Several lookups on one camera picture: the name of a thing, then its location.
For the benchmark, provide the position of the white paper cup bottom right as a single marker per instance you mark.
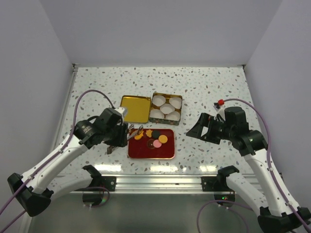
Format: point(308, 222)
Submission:
point(174, 116)

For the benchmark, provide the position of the pink sandwich cookie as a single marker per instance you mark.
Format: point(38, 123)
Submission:
point(157, 144)

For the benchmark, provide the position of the white paper cup bottom left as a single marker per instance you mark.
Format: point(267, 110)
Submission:
point(156, 113)

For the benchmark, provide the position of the steel serving tongs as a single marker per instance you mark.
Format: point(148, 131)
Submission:
point(128, 136)

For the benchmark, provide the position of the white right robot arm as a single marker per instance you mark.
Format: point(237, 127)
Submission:
point(276, 210)

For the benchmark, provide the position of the tan round biscuit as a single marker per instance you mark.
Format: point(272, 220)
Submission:
point(163, 139)

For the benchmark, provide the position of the black sandwich cookie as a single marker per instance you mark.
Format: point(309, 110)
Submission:
point(155, 134)

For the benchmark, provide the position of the orange leaf cookie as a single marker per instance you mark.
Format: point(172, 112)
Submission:
point(149, 133)

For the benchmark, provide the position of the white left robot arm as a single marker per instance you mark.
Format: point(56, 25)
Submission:
point(31, 188)

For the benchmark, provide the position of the white paper cup top right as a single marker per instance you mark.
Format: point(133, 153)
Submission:
point(176, 102)

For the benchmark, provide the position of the green tin lid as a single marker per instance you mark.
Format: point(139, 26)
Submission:
point(138, 108)

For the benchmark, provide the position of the orange fish cookie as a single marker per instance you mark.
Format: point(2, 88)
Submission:
point(139, 136)

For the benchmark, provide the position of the red lacquer tray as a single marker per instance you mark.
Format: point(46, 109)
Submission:
point(144, 149)

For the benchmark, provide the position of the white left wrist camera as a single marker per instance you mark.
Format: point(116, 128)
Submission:
point(122, 111)

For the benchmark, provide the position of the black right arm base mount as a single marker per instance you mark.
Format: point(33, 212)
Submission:
point(213, 182)

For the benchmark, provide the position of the white paper cup centre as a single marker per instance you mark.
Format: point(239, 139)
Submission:
point(167, 108)

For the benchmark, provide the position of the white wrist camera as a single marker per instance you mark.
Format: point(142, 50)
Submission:
point(220, 107)
point(122, 111)

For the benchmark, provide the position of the green cookie tin box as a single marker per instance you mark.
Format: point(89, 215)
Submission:
point(165, 121)

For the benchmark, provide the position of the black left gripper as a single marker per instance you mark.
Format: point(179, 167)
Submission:
point(122, 141)

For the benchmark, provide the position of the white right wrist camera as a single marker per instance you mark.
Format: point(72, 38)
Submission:
point(220, 107)

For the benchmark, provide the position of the white paper cup top left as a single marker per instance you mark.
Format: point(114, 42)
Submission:
point(158, 100)

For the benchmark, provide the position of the aluminium frame rail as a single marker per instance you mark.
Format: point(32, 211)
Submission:
point(146, 184)

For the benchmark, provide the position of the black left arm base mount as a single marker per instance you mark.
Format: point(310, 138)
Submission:
point(99, 180)

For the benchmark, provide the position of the white paper cup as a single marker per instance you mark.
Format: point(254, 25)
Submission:
point(176, 102)
point(158, 100)
point(174, 116)
point(156, 113)
point(167, 108)

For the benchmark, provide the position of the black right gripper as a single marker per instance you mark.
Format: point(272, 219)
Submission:
point(207, 121)

